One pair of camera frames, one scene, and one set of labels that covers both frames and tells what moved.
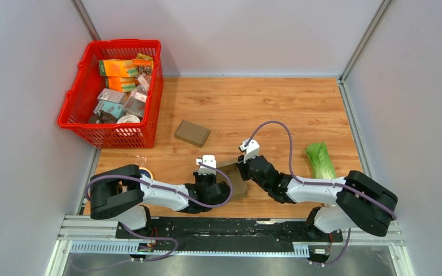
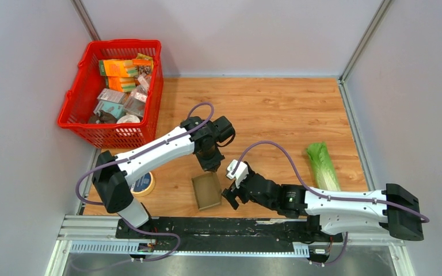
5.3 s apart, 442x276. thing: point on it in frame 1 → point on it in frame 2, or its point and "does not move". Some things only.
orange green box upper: [119, 68] does not move
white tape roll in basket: [128, 118] does not move
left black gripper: [198, 177] → [213, 165]
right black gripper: [243, 167] → [233, 192]
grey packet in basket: [112, 96] does not move
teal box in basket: [114, 109] does not move
